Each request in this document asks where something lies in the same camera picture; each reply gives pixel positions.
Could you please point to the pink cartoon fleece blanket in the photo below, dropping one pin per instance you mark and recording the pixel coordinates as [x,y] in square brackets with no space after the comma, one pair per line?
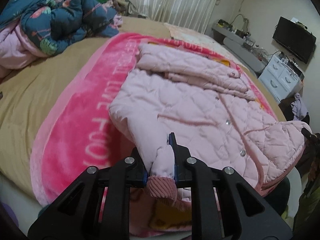
[78,132]

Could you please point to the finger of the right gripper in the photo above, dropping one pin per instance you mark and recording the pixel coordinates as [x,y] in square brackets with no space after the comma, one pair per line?
[313,139]

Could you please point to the grey wall shelf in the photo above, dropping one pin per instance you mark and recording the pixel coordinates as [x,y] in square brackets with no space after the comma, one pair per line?
[234,44]

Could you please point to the white drawer cabinet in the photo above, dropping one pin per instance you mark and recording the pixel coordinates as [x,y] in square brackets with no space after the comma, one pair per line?
[280,80]

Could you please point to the blue flamingo print duvet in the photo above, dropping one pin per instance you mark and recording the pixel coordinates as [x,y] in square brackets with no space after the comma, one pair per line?
[32,29]

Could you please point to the lilac cloth on chair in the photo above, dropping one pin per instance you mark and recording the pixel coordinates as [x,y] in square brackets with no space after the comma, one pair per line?
[299,109]

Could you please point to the pile of assorted clothes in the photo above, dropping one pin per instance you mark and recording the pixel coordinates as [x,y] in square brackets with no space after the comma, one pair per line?
[123,7]

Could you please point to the peach white patterned blanket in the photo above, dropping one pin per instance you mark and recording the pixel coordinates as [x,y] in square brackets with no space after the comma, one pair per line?
[191,36]

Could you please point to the black flat screen television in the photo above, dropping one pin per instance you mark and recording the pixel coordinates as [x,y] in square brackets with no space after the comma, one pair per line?
[295,39]

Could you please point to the pink quilted jacket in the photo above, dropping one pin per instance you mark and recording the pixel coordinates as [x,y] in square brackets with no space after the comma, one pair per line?
[212,110]

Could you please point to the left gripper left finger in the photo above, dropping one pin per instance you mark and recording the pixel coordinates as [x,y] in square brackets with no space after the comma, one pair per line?
[94,206]

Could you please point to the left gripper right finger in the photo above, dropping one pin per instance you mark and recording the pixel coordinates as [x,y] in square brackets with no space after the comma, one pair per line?
[223,204]

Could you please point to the tan bed sheet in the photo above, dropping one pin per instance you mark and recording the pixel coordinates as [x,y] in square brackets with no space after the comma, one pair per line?
[29,95]

